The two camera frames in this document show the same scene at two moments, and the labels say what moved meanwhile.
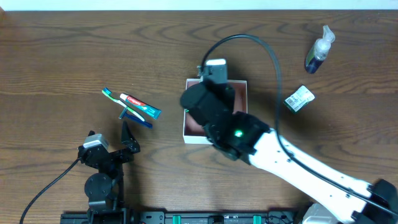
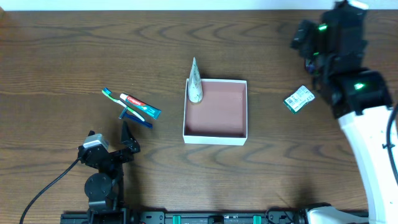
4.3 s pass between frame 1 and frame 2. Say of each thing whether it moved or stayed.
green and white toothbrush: stayed
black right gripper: moved
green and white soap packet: stayed
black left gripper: stayed
